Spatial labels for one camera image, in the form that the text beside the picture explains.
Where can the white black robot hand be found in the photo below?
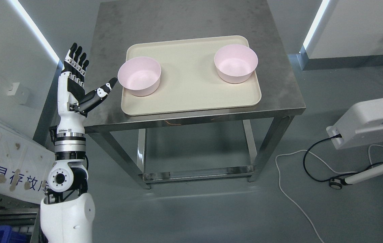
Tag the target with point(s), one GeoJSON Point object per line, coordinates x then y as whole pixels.
{"type": "Point", "coordinates": [71, 94]}

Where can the pink bowl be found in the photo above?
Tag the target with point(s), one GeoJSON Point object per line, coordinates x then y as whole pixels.
{"type": "Point", "coordinates": [235, 63]}
{"type": "Point", "coordinates": [140, 76]}

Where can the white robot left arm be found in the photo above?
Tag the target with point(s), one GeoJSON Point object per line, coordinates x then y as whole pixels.
{"type": "Point", "coordinates": [67, 211]}

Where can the white sign board with characters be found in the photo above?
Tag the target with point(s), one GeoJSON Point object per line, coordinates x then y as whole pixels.
{"type": "Point", "coordinates": [24, 166]}

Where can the cream plastic tray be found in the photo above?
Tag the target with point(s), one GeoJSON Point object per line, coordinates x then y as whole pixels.
{"type": "Point", "coordinates": [189, 79]}

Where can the stainless steel table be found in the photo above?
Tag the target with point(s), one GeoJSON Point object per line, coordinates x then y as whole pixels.
{"type": "Point", "coordinates": [183, 36]}

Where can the white machine with warning label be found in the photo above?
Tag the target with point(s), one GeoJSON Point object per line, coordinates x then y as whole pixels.
{"type": "Point", "coordinates": [362, 124]}

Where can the white stand leg with caster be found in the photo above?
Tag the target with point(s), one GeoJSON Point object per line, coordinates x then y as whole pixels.
{"type": "Point", "coordinates": [337, 183]}

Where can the white wall socket left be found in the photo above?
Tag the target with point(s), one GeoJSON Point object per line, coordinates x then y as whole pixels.
{"type": "Point", "coordinates": [19, 93]}

